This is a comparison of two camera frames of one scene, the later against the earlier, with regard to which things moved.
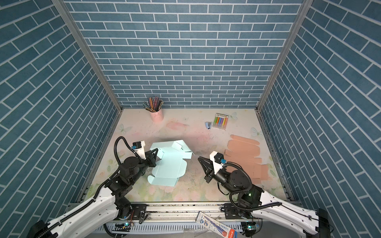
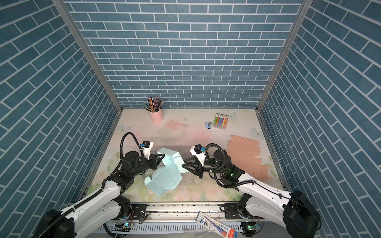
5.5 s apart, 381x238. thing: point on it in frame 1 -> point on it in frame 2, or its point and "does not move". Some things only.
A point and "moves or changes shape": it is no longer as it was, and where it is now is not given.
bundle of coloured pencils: [154, 104] does not move
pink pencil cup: [158, 116] does not move
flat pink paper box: [243, 150] does not move
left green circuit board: [121, 227] does not move
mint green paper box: [172, 164] moves or changes shape
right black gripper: [210, 171] -> [198, 168]
